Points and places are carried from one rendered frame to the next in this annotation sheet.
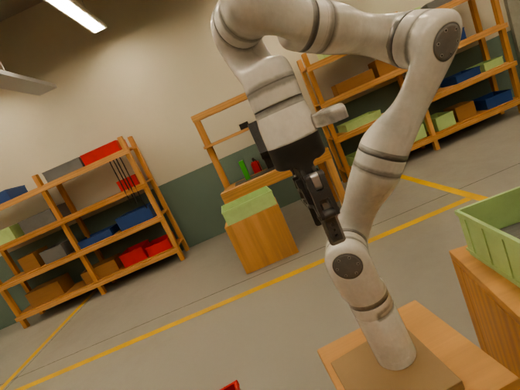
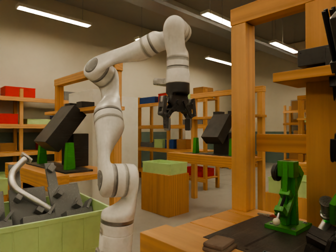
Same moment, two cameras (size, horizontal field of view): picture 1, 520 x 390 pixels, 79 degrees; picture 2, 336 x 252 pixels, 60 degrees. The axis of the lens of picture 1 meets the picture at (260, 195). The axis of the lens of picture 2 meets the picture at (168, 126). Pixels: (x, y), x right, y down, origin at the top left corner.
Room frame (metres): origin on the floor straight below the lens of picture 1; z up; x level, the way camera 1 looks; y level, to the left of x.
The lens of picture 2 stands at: (1.11, 0.55, 1.29)
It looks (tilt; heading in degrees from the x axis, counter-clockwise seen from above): 1 degrees up; 225
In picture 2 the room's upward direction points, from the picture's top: straight up
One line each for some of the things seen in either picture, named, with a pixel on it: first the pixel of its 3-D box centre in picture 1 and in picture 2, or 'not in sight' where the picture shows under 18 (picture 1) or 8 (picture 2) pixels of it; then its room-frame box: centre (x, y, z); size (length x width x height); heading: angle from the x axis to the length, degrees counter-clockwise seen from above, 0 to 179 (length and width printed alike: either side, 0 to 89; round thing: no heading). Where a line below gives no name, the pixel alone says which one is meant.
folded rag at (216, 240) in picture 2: not in sight; (220, 244); (0.30, -0.01, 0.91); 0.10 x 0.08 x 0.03; 5
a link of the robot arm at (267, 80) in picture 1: (252, 51); (176, 42); (0.45, -0.07, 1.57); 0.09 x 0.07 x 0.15; 21
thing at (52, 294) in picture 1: (76, 233); not in sight; (5.35, 3.07, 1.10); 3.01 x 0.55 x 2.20; 88
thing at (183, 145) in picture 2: not in sight; (173, 136); (-4.20, -4.52, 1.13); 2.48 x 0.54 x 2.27; 88
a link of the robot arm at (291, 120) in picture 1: (295, 113); (173, 74); (0.44, -0.09, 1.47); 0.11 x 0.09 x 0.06; 88
